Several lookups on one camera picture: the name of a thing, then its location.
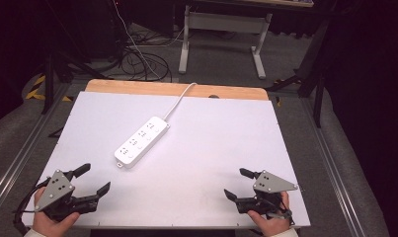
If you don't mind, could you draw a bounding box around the yellow black floor tape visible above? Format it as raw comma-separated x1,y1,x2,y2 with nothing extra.
24,74,74,103

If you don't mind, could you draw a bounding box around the person's right white sleeve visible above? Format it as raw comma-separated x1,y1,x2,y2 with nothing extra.
270,227,299,237

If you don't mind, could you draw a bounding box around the white power strip cable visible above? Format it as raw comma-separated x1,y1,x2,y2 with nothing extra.
162,82,199,122

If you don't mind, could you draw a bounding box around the white power strip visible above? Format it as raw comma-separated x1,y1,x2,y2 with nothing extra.
114,116,171,170

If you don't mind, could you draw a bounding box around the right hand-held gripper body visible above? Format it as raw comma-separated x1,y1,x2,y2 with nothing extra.
234,169,299,218

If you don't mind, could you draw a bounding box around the wooden desk top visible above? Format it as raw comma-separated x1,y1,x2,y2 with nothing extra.
199,0,314,8

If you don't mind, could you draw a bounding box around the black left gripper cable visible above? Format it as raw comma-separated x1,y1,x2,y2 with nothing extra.
12,177,52,236

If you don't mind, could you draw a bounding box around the white table cover sheet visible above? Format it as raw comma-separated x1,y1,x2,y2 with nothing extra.
22,91,312,230

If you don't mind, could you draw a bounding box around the person's right hand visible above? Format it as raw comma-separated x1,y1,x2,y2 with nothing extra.
247,191,292,237

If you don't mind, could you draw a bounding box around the person's left hand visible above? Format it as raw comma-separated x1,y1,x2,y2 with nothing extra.
32,187,81,237

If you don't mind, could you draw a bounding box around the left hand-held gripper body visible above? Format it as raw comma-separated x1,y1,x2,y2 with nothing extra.
34,169,100,222

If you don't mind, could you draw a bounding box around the person's left white sleeve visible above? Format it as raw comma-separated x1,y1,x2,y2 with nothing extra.
23,228,61,237

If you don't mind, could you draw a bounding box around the black tripod stand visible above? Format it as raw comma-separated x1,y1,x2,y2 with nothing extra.
41,48,114,115

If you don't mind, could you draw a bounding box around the white metal desk frame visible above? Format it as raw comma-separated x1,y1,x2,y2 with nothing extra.
178,4,274,80

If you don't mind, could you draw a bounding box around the black metal stand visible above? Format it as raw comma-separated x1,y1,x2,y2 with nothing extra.
265,19,331,128

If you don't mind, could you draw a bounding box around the black equipment case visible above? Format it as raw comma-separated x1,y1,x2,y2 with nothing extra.
44,0,131,63

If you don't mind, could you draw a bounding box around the black floor cables bundle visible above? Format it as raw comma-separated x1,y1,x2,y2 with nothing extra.
120,33,185,83

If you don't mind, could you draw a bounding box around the thin white floor cable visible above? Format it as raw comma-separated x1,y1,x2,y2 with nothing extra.
112,0,185,81

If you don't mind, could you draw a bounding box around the person's white sleeve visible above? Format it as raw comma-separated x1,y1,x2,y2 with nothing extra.
270,227,299,237
23,228,61,237

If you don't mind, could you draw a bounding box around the aluminium floor rail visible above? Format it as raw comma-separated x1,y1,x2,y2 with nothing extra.
0,82,71,211
299,97,365,237

